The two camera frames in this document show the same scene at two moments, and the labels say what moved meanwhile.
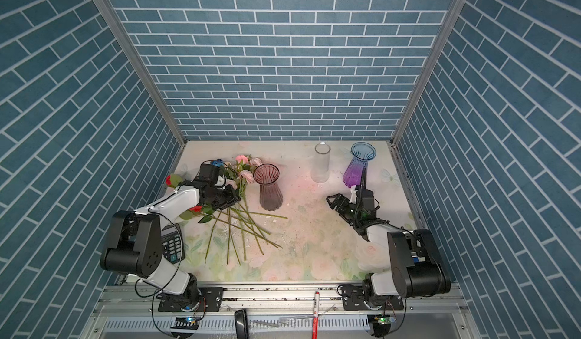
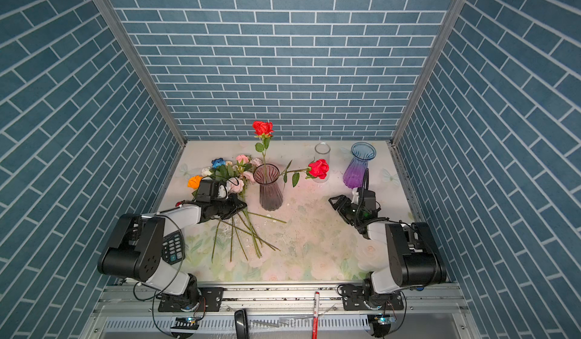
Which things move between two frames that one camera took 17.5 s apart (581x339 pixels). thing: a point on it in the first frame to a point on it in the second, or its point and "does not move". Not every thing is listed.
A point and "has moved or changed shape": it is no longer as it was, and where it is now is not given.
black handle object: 241,324 does not move
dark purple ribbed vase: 267,175 does not move
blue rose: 218,163 does not move
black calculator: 173,244 does not move
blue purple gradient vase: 361,152 does not move
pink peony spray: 240,219 has moved or changed shape
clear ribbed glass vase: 320,172 does not move
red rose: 173,180 to 318,169
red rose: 197,210 has moved or changed shape
